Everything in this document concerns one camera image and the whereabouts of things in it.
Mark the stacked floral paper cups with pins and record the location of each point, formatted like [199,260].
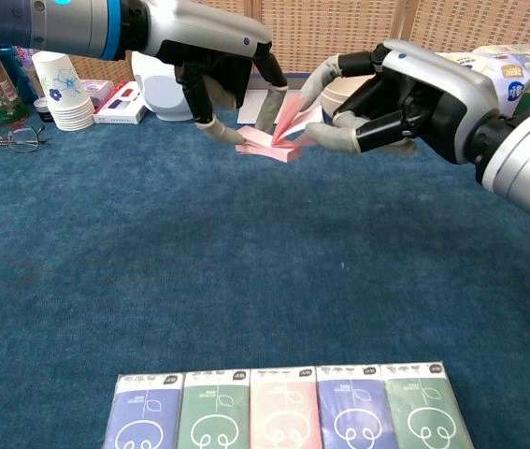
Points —
[59,89]

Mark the black frame eyeglasses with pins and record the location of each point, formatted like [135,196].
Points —
[24,140]

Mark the blue white tissue bag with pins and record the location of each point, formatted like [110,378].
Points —
[512,79]

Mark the woven wooden folding screen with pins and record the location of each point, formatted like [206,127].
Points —
[330,33]

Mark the grey cardboard box tray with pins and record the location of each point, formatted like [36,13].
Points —
[249,110]

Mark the pink sticky note pad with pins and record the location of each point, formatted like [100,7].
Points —
[269,152]

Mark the blue tissue packet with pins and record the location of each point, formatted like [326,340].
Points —
[355,411]
[143,416]

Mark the small purple container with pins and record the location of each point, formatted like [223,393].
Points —
[98,89]

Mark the pink tissue packet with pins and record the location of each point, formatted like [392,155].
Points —
[285,411]

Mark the green tissue packet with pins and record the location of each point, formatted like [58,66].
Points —
[425,409]
[213,414]

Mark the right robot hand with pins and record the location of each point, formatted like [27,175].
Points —
[433,84]

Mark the white mini rice cooker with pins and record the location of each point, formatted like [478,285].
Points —
[161,93]

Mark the clear water bottle pink label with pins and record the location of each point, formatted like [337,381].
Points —
[26,61]

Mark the red white blue carton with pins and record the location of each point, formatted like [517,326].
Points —
[119,110]

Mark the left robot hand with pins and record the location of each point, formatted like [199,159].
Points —
[199,33]

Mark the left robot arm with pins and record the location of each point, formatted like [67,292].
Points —
[59,23]

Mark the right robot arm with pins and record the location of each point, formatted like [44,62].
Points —
[526,159]

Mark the teal carpet table cover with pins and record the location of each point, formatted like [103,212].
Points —
[264,257]

